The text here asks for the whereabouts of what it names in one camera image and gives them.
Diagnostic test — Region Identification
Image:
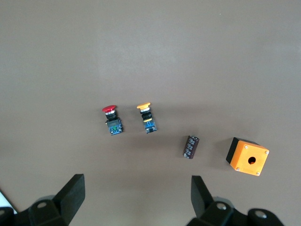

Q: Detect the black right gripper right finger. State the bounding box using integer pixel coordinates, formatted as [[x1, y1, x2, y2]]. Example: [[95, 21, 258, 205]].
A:
[[187, 176, 247, 226]]

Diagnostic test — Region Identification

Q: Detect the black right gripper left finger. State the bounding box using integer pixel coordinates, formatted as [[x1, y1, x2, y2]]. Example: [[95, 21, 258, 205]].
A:
[[17, 174, 85, 226]]

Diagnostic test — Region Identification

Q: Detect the orange and black button box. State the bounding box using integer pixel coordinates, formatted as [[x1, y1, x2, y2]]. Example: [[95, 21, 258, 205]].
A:
[[225, 137, 270, 177]]

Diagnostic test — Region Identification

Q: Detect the red mushroom push button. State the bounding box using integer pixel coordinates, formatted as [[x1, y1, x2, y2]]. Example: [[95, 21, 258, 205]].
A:
[[102, 105, 125, 137]]

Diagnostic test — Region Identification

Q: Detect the yellow mushroom push button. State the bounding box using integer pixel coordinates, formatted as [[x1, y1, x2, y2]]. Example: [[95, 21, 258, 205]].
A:
[[136, 102, 158, 134]]

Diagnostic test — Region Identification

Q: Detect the small black module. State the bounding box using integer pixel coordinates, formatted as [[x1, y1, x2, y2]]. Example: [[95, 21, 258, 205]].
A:
[[182, 135, 200, 160]]

